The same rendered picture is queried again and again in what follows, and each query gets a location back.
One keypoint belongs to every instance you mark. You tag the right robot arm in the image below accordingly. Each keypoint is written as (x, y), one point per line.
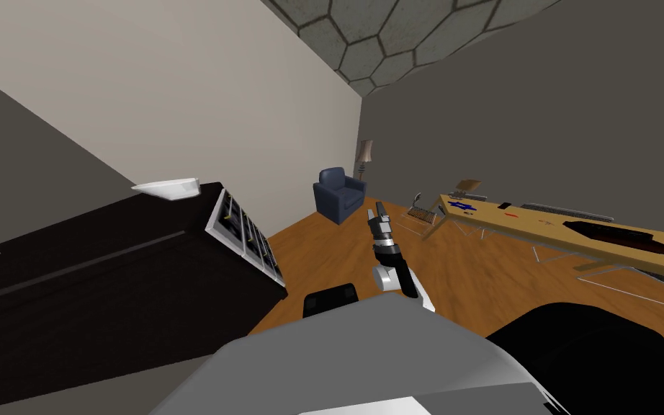
(597, 363)

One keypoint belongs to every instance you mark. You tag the long wooden desk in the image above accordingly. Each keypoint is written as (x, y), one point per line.
(545, 227)

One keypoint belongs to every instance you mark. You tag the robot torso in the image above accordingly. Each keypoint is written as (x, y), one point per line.
(366, 357)

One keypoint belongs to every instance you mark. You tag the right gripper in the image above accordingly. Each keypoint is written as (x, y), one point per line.
(381, 231)

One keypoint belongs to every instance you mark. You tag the blue armchair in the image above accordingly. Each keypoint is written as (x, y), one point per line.
(339, 196)

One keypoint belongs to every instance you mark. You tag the beige floor lamp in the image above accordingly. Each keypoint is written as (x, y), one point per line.
(365, 153)

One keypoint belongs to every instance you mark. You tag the dark brown cabinet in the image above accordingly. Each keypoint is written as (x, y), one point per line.
(107, 288)

